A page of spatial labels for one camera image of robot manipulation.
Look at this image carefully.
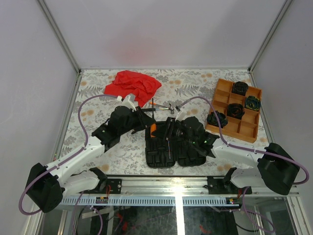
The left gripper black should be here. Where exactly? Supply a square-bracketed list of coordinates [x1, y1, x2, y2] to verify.
[120, 107, 157, 137]

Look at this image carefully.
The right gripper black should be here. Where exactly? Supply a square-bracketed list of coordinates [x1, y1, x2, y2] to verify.
[151, 117, 197, 144]

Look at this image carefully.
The orange handled tool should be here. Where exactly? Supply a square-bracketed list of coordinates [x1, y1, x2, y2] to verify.
[149, 98, 157, 139]

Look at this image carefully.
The black plastic tool case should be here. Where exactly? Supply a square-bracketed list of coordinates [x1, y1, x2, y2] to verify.
[145, 128, 206, 168]

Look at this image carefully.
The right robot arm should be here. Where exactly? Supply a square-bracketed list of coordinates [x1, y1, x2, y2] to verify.
[164, 117, 300, 195]

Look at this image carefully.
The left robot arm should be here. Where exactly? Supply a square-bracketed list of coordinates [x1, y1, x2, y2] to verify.
[25, 106, 156, 213]

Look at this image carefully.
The steel claw hammer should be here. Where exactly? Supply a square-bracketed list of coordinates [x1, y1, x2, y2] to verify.
[142, 104, 175, 115]

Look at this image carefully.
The dark floral rolled cloth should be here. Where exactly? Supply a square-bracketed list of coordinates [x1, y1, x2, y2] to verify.
[207, 111, 228, 128]

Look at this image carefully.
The red crumpled cloth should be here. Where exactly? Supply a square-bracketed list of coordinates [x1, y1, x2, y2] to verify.
[104, 70, 162, 108]

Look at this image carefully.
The black orange rolled cloth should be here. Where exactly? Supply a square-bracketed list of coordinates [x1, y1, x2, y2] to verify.
[227, 103, 245, 120]

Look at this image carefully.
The wooden compartment tray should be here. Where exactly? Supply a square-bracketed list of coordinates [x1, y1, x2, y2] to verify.
[206, 79, 262, 143]

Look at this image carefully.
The dark rolled cloth top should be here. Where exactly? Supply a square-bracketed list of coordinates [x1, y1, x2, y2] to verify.
[232, 81, 248, 96]

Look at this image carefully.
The blue green rolled cloth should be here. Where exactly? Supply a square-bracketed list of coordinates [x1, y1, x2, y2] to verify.
[245, 95, 261, 112]

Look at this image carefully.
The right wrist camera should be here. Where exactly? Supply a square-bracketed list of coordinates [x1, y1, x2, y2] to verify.
[175, 106, 186, 121]

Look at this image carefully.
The aluminium front rail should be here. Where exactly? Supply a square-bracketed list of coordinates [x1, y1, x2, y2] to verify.
[36, 175, 300, 196]

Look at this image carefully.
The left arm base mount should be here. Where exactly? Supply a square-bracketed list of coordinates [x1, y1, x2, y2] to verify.
[84, 178, 122, 195]

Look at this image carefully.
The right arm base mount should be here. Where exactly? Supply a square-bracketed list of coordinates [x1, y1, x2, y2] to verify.
[203, 176, 245, 195]

